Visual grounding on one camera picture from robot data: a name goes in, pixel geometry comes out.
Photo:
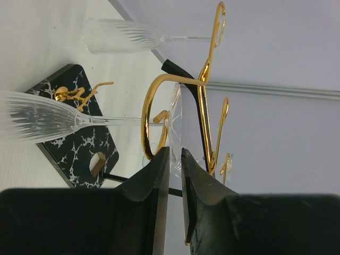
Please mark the camera left gripper left finger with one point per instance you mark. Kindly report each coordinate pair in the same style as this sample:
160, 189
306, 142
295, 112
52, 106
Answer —
128, 219

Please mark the camera left gripper right finger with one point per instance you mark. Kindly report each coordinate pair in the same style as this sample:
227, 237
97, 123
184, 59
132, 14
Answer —
220, 221

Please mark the fluted clear champagne glass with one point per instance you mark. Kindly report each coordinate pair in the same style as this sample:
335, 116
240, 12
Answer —
27, 118

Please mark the black marble rack base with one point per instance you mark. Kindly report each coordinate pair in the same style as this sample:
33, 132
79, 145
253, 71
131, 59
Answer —
71, 155

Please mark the clear glass on right hook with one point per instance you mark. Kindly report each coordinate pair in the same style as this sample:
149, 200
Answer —
111, 36

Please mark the gold wire glass rack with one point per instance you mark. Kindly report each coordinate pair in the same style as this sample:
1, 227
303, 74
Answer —
197, 88

